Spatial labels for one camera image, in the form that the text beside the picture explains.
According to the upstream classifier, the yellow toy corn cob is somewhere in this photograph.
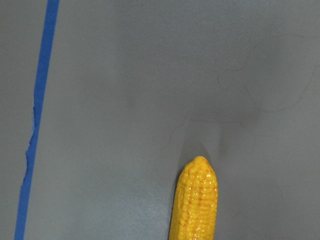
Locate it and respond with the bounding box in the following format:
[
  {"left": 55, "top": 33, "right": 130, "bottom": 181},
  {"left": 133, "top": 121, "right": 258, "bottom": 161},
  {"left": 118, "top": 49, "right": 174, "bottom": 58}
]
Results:
[{"left": 168, "top": 156, "right": 219, "bottom": 240}]

